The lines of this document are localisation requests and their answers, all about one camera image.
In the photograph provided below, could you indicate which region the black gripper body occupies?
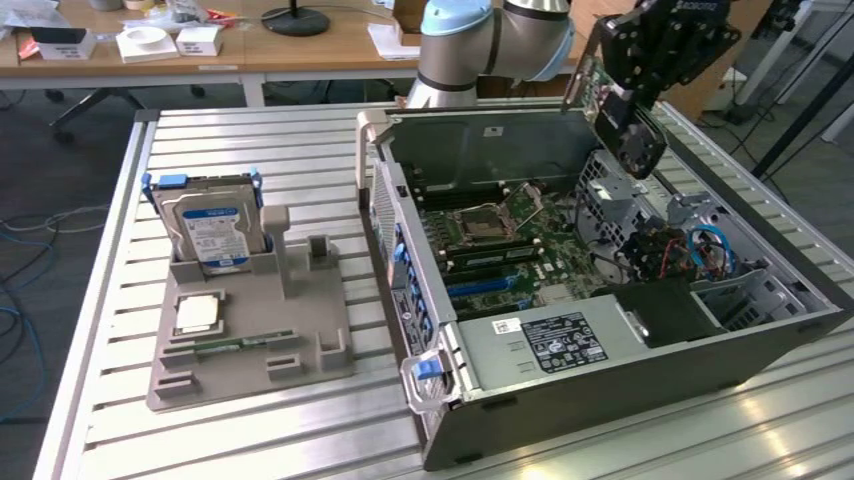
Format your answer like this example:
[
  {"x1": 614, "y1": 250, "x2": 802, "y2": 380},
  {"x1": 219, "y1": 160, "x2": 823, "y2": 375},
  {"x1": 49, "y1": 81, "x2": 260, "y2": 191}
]
[{"x1": 639, "y1": 0, "x2": 735, "y2": 26}]

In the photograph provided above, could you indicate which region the graphics card with black fan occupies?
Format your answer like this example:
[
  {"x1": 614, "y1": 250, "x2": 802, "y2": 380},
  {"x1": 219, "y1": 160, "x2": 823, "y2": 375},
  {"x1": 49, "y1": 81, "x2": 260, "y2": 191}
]
[{"x1": 562, "y1": 34, "x2": 670, "y2": 180}]

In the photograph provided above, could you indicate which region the black stand pole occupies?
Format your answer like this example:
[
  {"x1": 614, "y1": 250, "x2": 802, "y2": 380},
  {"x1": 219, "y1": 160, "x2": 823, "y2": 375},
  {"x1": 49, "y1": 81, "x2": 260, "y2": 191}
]
[{"x1": 750, "y1": 0, "x2": 854, "y2": 179}]

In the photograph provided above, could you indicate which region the perforated metal disk bay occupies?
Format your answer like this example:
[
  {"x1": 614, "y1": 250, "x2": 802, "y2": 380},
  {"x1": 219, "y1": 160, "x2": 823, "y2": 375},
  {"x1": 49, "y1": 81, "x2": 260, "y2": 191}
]
[{"x1": 574, "y1": 147, "x2": 672, "y2": 246}]

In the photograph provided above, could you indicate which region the brown cardboard box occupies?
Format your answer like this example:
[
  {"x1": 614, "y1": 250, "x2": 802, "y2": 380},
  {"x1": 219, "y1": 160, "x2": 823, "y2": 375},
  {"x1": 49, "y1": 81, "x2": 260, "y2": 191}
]
[{"x1": 391, "y1": 0, "x2": 428, "y2": 36}]

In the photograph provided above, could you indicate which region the metal socket cover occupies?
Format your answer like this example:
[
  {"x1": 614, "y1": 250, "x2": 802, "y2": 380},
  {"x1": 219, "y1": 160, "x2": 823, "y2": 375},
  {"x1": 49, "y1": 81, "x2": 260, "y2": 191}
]
[{"x1": 500, "y1": 180, "x2": 554, "y2": 236}]

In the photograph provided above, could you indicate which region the white paper stack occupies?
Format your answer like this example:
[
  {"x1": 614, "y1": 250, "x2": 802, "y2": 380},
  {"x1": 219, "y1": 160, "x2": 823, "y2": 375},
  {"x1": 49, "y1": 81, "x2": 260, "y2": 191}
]
[{"x1": 365, "y1": 22, "x2": 423, "y2": 62}]

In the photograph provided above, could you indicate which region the CPU socket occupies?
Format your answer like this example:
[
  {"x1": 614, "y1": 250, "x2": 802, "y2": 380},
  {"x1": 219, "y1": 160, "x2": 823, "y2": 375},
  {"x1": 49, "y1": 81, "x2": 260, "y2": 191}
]
[{"x1": 451, "y1": 205, "x2": 516, "y2": 241}]

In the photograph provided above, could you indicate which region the green motherboard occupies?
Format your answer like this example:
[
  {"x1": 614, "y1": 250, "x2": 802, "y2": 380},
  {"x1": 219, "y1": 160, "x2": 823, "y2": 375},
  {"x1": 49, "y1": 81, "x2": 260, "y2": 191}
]
[{"x1": 411, "y1": 177, "x2": 606, "y2": 321}]

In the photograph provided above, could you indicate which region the wooden desk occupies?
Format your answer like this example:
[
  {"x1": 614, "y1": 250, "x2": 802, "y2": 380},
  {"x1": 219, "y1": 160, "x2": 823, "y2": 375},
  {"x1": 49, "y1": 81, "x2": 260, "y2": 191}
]
[{"x1": 0, "y1": 0, "x2": 610, "y2": 92}]

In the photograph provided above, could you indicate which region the black lamp base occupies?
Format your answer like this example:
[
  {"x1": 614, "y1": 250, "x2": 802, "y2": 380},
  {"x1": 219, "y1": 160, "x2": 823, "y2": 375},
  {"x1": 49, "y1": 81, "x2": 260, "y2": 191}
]
[{"x1": 259, "y1": 0, "x2": 333, "y2": 38}]

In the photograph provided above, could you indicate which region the black long expansion slot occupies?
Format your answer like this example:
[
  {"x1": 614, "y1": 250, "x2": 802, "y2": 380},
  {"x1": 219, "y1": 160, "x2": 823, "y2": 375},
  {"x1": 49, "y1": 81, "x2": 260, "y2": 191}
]
[{"x1": 439, "y1": 264, "x2": 519, "y2": 284}]

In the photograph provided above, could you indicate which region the plain grey disk bay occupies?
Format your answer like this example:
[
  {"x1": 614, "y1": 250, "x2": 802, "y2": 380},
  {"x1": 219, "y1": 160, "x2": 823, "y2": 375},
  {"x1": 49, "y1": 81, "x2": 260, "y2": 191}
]
[{"x1": 690, "y1": 267, "x2": 815, "y2": 334}]

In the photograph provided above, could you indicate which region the black plastic air shroud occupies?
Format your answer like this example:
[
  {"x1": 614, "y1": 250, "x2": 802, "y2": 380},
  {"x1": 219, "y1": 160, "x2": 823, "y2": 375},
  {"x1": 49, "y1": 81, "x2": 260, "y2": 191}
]
[{"x1": 591, "y1": 278, "x2": 730, "y2": 350}]

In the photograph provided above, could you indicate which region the white box with barcode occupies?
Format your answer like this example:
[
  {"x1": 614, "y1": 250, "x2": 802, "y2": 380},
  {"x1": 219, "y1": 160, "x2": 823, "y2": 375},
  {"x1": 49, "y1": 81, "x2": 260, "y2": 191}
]
[{"x1": 173, "y1": 25, "x2": 225, "y2": 58}]

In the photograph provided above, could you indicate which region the grey power supply unit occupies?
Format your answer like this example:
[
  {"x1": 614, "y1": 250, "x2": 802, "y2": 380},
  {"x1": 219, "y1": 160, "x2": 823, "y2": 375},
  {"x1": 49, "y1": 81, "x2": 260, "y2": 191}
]
[{"x1": 455, "y1": 293, "x2": 650, "y2": 392}]

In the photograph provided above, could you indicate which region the blue case latch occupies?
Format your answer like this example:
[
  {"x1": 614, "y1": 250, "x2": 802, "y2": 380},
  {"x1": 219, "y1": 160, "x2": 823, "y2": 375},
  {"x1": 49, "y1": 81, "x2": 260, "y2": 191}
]
[{"x1": 412, "y1": 357, "x2": 443, "y2": 385}]

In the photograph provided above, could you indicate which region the hard disk with blue label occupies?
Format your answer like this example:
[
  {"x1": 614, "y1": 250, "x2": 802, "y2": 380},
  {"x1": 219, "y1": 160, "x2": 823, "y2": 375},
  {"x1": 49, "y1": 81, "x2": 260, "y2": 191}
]
[{"x1": 140, "y1": 172, "x2": 276, "y2": 276}]

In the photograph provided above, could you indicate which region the white box with round hole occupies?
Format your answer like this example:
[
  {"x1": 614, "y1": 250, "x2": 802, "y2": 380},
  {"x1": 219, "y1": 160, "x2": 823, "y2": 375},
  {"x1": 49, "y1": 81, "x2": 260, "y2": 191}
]
[{"x1": 113, "y1": 27, "x2": 181, "y2": 65}]

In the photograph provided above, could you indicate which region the open black PC case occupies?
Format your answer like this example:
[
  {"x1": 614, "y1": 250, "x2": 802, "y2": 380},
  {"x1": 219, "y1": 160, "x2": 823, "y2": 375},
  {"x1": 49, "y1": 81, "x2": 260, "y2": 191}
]
[{"x1": 356, "y1": 94, "x2": 854, "y2": 474}]

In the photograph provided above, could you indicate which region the silver CPU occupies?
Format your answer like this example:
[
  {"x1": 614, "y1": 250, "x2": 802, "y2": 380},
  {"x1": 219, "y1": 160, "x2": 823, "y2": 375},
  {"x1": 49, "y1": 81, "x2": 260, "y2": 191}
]
[{"x1": 171, "y1": 294, "x2": 227, "y2": 336}]

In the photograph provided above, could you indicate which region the white labelled box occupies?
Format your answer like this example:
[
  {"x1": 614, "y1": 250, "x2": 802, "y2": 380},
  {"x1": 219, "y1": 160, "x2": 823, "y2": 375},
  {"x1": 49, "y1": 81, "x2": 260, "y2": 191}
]
[{"x1": 36, "y1": 34, "x2": 99, "y2": 62}]

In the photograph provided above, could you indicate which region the bare green RAM stick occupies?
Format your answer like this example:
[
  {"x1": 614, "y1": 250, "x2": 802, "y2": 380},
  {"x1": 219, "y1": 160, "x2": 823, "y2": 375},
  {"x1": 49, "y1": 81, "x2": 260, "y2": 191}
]
[{"x1": 191, "y1": 329, "x2": 295, "y2": 354}]

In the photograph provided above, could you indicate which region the grey parts rack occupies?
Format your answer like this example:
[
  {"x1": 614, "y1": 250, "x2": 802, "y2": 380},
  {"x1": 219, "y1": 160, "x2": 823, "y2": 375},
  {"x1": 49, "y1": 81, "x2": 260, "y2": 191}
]
[{"x1": 144, "y1": 203, "x2": 359, "y2": 414}]

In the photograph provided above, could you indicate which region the small black box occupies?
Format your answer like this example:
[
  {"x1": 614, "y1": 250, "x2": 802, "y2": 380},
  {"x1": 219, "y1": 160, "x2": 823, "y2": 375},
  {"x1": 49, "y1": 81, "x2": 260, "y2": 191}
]
[{"x1": 31, "y1": 27, "x2": 88, "y2": 46}]

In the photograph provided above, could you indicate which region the clear plastic bag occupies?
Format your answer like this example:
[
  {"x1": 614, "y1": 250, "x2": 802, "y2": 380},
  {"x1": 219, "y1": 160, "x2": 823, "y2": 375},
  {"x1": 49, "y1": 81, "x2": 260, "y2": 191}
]
[{"x1": 0, "y1": 0, "x2": 65, "y2": 29}]

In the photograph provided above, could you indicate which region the blue wire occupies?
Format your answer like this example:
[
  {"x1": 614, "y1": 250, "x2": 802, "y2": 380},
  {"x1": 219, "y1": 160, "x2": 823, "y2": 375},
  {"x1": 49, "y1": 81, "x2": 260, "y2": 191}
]
[{"x1": 686, "y1": 224, "x2": 739, "y2": 281}]

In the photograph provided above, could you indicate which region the grey floor cable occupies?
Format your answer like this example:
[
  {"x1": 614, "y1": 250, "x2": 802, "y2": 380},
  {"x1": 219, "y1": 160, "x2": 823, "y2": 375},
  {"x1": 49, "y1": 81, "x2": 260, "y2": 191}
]
[{"x1": 0, "y1": 203, "x2": 108, "y2": 236}]

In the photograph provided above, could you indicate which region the blue floor cable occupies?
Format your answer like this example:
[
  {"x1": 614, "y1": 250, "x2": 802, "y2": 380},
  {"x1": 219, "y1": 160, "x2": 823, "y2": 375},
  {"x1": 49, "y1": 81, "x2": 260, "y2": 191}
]
[{"x1": 0, "y1": 284, "x2": 48, "y2": 426}]

